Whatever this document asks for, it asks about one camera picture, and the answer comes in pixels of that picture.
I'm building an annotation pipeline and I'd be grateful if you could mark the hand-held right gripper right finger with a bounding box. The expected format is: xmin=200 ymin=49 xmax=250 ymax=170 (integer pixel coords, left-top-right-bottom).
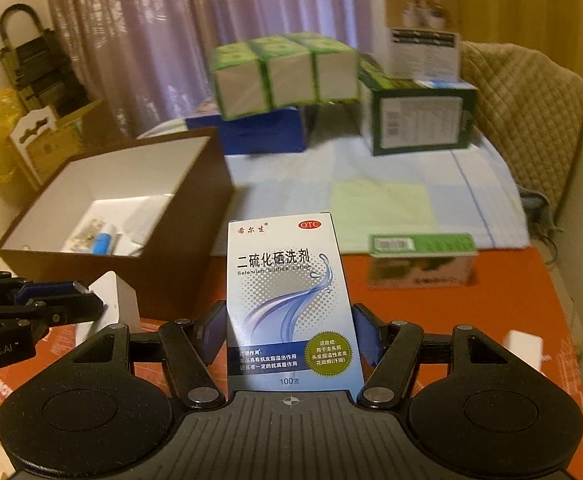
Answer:
xmin=352 ymin=302 xmax=511 ymax=408

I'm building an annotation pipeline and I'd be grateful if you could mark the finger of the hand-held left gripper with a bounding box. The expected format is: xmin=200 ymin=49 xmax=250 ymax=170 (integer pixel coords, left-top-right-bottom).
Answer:
xmin=0 ymin=270 xmax=93 ymax=309
xmin=0 ymin=292 xmax=107 ymax=333

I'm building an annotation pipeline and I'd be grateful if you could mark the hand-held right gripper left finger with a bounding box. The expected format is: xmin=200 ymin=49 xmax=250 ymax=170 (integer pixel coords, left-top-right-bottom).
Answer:
xmin=74 ymin=301 xmax=228 ymax=408

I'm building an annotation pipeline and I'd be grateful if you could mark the white power adapter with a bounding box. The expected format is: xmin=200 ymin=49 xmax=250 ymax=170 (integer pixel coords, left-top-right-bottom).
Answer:
xmin=74 ymin=271 xmax=139 ymax=341

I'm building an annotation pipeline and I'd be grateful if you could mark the light blue handheld fan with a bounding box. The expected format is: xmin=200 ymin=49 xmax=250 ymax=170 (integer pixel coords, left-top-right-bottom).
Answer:
xmin=91 ymin=226 xmax=118 ymax=257

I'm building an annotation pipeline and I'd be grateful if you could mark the brown cardboard box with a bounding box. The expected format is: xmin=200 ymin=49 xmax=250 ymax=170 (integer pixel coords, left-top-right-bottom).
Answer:
xmin=0 ymin=127 xmax=237 ymax=321

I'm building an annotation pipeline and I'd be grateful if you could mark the blue and white medicine box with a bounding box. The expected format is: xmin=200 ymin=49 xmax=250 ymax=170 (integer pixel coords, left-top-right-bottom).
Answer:
xmin=226 ymin=214 xmax=365 ymax=403

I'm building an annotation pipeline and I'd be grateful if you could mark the clear plastic case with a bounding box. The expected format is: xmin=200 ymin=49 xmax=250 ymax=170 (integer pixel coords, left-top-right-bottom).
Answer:
xmin=114 ymin=202 xmax=164 ymax=257

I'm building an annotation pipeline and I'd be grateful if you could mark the green medicine box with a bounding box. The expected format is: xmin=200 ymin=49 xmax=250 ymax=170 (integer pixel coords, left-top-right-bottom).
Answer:
xmin=368 ymin=232 xmax=478 ymax=290

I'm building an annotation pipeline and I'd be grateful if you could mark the orange printed mat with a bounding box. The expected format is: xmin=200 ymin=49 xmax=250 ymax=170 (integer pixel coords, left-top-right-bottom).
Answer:
xmin=0 ymin=245 xmax=583 ymax=480

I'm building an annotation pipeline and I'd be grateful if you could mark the light blue checked cloth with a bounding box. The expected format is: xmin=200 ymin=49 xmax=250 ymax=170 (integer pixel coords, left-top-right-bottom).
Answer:
xmin=136 ymin=120 xmax=532 ymax=256

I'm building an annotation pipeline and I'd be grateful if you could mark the small white charger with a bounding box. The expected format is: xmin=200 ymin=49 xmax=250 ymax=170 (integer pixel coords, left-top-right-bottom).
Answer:
xmin=504 ymin=329 xmax=543 ymax=373

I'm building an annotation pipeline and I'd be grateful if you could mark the white wooden organizer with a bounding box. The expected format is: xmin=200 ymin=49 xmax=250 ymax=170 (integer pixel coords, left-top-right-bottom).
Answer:
xmin=8 ymin=100 xmax=117 ymax=188

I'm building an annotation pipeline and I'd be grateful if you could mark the dark blue box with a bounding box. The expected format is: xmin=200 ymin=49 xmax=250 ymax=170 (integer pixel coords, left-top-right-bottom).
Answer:
xmin=186 ymin=105 xmax=309 ymax=156

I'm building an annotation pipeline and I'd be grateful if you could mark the dark olive bag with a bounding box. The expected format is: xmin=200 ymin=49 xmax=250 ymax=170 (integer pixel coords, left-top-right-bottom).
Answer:
xmin=0 ymin=4 xmax=89 ymax=116

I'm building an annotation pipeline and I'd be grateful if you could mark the colourful book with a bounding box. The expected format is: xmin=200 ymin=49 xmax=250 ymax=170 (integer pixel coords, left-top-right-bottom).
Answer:
xmin=188 ymin=96 xmax=222 ymax=117

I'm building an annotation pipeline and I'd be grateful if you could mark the large green and white box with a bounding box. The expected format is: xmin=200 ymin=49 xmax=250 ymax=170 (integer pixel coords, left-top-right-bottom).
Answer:
xmin=359 ymin=60 xmax=478 ymax=156

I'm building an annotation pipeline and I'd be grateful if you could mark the beige quilted cushion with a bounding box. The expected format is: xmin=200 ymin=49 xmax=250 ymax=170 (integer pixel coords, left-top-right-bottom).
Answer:
xmin=459 ymin=40 xmax=583 ymax=201

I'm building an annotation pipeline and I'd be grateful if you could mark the green tissue multipack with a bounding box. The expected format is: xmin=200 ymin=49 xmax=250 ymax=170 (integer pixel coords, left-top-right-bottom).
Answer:
xmin=207 ymin=34 xmax=359 ymax=121

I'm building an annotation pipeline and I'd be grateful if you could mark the pale purple curtain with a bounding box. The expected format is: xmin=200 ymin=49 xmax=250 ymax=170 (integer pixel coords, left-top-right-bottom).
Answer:
xmin=41 ymin=0 xmax=377 ymax=136

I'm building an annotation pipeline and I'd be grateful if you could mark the white picture box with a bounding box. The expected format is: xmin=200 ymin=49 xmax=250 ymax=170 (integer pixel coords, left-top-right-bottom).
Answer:
xmin=371 ymin=0 xmax=461 ymax=82

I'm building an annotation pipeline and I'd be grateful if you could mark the yellow curtain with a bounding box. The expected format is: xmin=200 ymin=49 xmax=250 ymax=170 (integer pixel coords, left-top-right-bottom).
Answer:
xmin=436 ymin=0 xmax=583 ymax=81

